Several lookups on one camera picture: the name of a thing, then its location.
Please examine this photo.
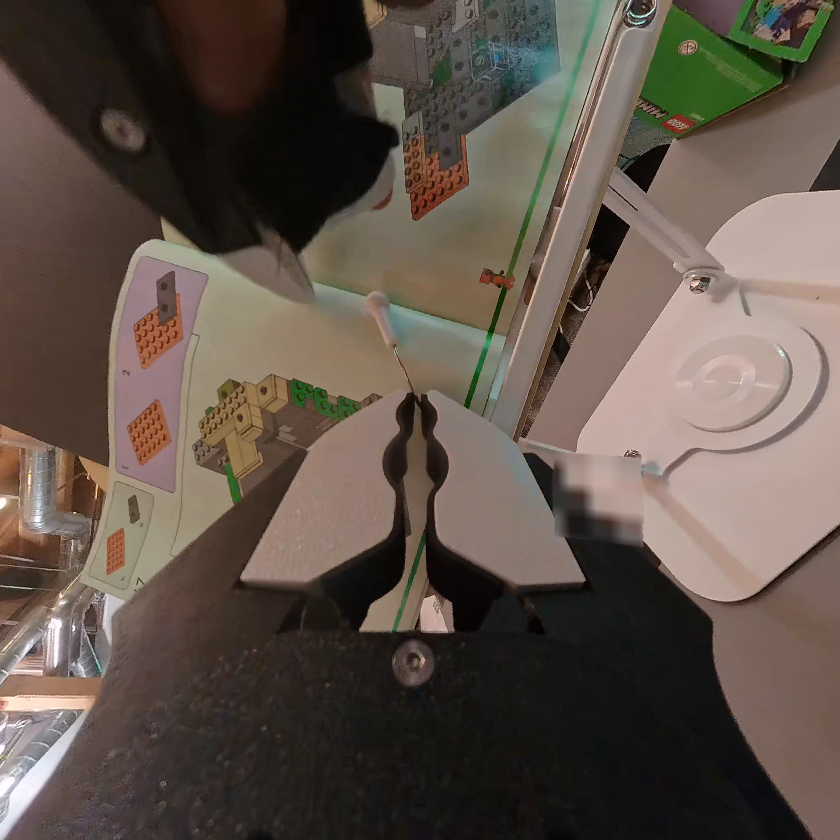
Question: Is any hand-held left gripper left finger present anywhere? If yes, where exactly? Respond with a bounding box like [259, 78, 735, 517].
[239, 390, 414, 631]

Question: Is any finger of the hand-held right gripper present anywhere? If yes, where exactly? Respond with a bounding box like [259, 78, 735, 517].
[226, 197, 317, 306]
[282, 115, 403, 252]

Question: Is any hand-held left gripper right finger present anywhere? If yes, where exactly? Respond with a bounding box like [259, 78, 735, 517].
[420, 390, 586, 632]

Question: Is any brick building instruction booklet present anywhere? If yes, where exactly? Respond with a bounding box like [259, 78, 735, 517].
[82, 0, 608, 634]

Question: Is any white-tipped page holder wire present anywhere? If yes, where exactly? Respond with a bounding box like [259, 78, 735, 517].
[365, 292, 416, 396]

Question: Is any white book stand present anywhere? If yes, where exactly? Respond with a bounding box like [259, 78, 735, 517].
[486, 0, 840, 601]

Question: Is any grey desk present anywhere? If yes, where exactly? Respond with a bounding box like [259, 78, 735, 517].
[525, 62, 840, 840]

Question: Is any dark flat panel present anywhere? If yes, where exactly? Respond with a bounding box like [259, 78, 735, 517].
[0, 62, 165, 460]

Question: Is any silver ceiling pipe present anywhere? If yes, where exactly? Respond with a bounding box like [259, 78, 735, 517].
[0, 583, 109, 683]

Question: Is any green toy brick box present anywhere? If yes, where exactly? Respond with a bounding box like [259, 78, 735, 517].
[617, 0, 831, 172]

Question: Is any silver ventilation duct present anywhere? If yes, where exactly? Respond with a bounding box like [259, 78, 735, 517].
[16, 446, 89, 538]

